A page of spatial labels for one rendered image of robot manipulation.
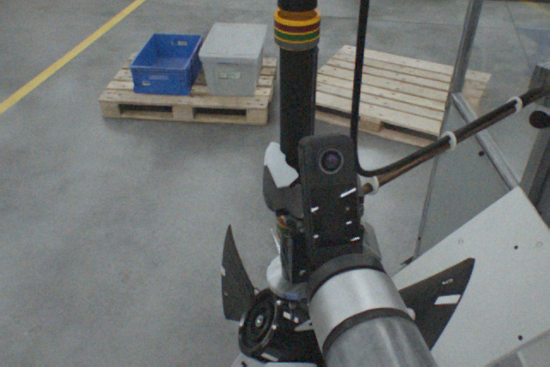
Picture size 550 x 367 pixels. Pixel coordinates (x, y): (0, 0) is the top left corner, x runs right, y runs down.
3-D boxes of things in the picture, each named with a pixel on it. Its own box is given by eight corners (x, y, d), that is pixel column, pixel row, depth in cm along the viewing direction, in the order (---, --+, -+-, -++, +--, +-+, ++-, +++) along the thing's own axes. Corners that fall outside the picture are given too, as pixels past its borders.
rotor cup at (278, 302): (285, 331, 103) (233, 306, 98) (334, 292, 97) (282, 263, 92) (290, 405, 91) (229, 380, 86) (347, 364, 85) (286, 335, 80)
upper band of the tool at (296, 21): (299, 30, 52) (300, 2, 50) (328, 45, 49) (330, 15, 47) (265, 41, 50) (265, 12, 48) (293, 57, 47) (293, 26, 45)
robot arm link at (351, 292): (323, 317, 37) (429, 297, 39) (307, 269, 41) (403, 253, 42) (320, 377, 42) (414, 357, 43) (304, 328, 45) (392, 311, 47)
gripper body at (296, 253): (275, 242, 55) (304, 339, 46) (275, 180, 50) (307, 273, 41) (343, 231, 57) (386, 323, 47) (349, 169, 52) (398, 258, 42)
